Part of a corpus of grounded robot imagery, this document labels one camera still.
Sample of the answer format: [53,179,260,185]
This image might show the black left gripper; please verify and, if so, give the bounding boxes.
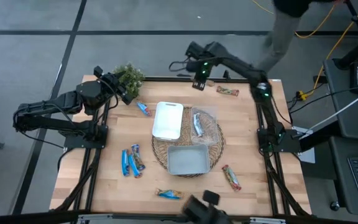
[103,72,134,106]

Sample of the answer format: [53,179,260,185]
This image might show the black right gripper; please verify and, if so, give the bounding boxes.
[191,60,214,91]

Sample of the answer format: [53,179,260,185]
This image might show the blue granola bar red end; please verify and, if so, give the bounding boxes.
[136,101,152,118]

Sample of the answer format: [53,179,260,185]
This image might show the red green granola bar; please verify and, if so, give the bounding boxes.
[216,85,240,97]

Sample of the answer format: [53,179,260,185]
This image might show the silver granola bar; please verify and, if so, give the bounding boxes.
[193,113,205,138]

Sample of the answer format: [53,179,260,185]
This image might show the blue multicolour granola bar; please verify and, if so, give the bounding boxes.
[131,144,146,171]

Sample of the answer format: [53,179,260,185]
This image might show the blue orange granola bar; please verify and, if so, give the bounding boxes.
[155,188,185,200]

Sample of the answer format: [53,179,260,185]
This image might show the green potted plant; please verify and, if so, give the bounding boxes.
[113,63,145,98]

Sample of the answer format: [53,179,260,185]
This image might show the clear plastic bin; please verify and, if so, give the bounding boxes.
[190,105,219,146]

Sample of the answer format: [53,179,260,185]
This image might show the white plastic bin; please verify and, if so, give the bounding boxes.
[152,101,185,142]

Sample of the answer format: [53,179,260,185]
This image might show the round woven mat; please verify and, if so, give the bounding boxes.
[151,106,226,179]

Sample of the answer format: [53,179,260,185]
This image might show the grey plastic bin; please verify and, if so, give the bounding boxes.
[167,143,211,176]

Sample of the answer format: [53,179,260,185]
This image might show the person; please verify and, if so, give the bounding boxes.
[255,0,341,73]

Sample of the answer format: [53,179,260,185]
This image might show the black side desk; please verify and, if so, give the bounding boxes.
[321,57,358,139]

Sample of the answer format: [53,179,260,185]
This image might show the white bar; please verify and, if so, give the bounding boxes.
[309,84,358,132]

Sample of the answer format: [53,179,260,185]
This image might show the black aluminium rig frame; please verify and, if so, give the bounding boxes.
[50,76,313,224]

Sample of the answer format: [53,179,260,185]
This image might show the yellow cable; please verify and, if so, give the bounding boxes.
[250,0,337,40]
[303,0,358,98]

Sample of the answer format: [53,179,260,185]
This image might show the silver frame bracket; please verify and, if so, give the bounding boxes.
[249,217,287,224]

